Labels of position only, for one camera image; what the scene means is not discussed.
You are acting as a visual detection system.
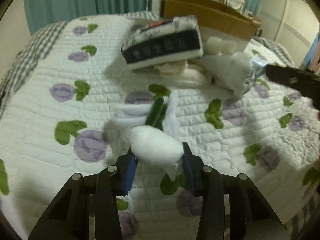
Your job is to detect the clear plastic cloth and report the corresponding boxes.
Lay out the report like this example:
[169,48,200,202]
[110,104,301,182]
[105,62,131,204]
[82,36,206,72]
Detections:
[195,52,266,98]

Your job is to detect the white socks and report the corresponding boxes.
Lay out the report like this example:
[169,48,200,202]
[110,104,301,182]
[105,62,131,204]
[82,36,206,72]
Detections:
[204,37,238,55]

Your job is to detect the white cotton wad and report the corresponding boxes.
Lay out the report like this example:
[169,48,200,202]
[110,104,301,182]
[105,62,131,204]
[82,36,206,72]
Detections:
[126,125,184,181]

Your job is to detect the cream cloth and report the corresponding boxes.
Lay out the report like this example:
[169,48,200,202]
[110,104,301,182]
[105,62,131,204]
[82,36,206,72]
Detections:
[154,60,212,88]

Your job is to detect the black white tissue pack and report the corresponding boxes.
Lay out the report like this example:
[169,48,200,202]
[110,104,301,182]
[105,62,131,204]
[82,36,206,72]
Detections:
[121,15,203,70]

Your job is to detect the white louvered wardrobe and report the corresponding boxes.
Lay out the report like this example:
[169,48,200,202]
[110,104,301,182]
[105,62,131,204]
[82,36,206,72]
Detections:
[258,0,319,67]

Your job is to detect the floral quilted white blanket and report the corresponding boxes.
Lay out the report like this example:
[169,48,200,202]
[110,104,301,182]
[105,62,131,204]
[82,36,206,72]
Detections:
[1,12,319,239]

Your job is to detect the white folded cloth green stripe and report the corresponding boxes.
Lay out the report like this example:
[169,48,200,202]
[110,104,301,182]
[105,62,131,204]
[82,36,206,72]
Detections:
[112,90,180,140]

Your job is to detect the brown cardboard box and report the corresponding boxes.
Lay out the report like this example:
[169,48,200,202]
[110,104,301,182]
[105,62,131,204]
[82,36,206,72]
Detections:
[159,0,261,41]

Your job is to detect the grey checked bed sheet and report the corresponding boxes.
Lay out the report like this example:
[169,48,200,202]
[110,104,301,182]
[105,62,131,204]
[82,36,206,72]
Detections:
[1,21,68,114]

